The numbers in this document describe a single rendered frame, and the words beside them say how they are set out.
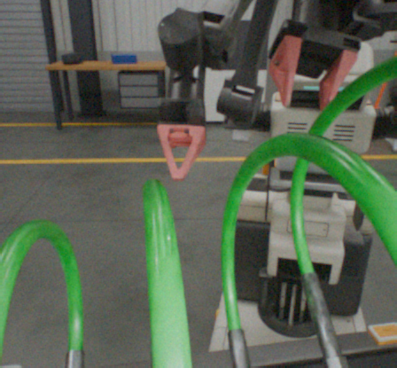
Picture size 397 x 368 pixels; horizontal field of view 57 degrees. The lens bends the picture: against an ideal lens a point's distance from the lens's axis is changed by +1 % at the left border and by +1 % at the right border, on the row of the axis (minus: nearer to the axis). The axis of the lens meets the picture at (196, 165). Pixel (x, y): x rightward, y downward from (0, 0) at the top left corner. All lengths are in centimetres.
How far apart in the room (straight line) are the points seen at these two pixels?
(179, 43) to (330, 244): 88
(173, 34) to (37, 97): 647
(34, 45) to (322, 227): 610
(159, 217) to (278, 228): 105
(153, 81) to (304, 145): 504
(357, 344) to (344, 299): 99
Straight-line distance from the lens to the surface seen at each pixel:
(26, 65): 691
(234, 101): 96
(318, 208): 121
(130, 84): 525
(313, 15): 53
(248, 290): 169
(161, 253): 16
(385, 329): 74
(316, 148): 18
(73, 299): 41
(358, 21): 59
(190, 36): 51
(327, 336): 41
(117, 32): 652
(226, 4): 67
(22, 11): 686
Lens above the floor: 144
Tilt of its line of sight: 21 degrees down
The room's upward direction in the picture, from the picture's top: straight up
